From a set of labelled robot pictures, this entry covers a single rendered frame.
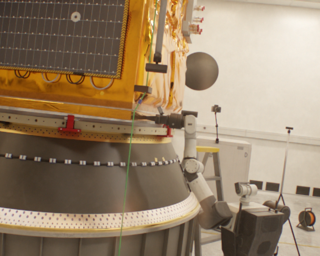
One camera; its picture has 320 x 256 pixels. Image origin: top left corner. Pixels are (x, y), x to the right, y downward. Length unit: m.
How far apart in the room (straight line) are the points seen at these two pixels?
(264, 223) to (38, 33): 1.49
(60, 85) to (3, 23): 0.45
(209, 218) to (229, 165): 4.07
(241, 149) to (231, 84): 4.27
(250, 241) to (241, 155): 4.09
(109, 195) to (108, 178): 0.10
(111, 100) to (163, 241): 0.96
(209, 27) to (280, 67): 2.25
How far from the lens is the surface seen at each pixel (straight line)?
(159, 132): 2.33
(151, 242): 2.14
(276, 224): 1.96
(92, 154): 2.02
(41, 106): 1.87
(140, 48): 1.74
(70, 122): 1.98
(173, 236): 2.31
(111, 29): 1.73
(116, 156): 2.08
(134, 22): 1.75
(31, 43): 1.88
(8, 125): 2.13
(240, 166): 5.93
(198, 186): 1.90
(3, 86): 1.99
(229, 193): 5.99
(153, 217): 2.10
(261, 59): 10.11
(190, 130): 1.95
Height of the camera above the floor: 1.78
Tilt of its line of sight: 2 degrees down
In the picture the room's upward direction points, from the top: 6 degrees clockwise
